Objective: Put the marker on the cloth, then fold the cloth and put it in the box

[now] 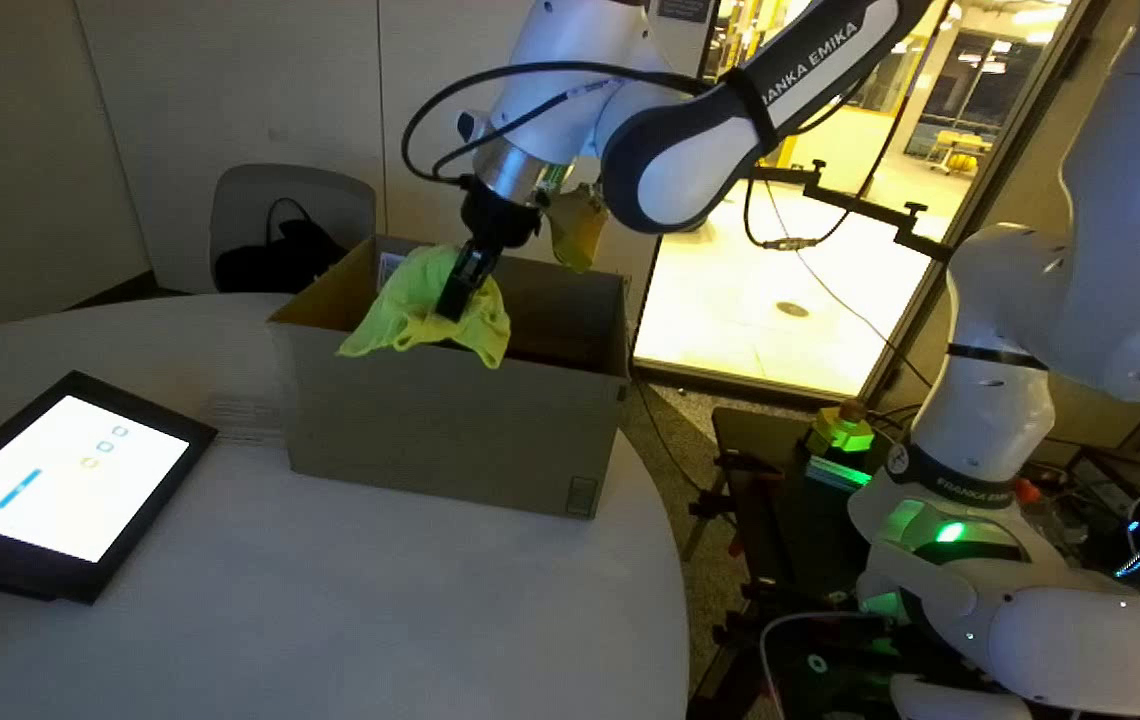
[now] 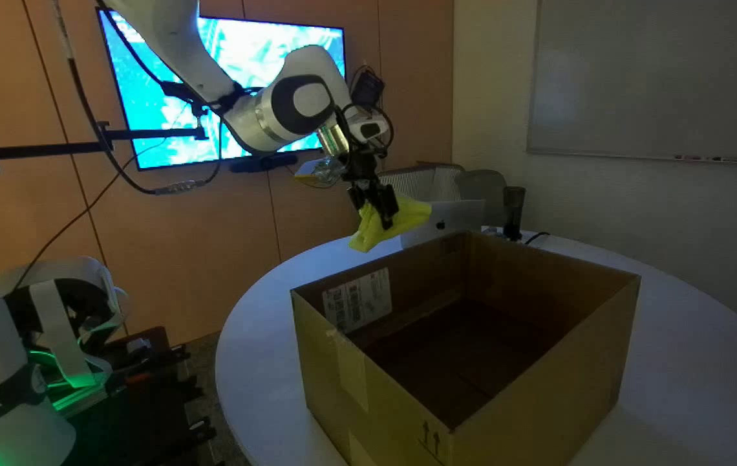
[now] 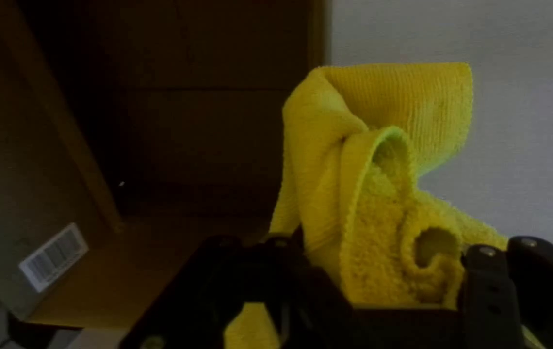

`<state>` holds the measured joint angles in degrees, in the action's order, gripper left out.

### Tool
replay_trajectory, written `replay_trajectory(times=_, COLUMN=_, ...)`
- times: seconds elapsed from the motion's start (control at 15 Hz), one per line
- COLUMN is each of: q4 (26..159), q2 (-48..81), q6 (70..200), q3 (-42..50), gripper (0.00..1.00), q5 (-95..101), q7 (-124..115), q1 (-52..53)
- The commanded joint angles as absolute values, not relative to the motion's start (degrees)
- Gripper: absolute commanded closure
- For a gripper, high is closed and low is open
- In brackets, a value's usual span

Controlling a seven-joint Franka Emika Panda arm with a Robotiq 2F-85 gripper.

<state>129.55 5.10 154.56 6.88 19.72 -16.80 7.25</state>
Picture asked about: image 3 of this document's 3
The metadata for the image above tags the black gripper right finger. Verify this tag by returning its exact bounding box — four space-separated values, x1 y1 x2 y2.
460 237 553 349

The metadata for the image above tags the open cardboard box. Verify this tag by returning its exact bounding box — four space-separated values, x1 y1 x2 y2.
0 0 330 328

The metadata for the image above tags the yellow-green microfiber cloth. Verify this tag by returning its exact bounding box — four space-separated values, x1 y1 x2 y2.
223 60 545 349

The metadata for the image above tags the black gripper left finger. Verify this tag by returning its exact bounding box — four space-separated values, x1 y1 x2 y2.
118 233 347 349

